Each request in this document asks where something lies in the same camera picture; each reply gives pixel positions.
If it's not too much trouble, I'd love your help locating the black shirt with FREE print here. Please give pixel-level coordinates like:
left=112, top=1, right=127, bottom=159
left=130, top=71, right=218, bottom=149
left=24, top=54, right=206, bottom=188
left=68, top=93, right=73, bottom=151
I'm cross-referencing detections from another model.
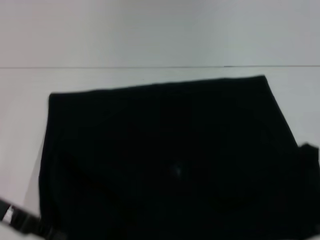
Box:
left=37, top=74, right=320, bottom=240

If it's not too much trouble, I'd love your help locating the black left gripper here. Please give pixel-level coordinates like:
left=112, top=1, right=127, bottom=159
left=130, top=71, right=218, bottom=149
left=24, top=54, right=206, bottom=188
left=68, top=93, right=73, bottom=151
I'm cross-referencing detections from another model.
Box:
left=0, top=196, right=67, bottom=240

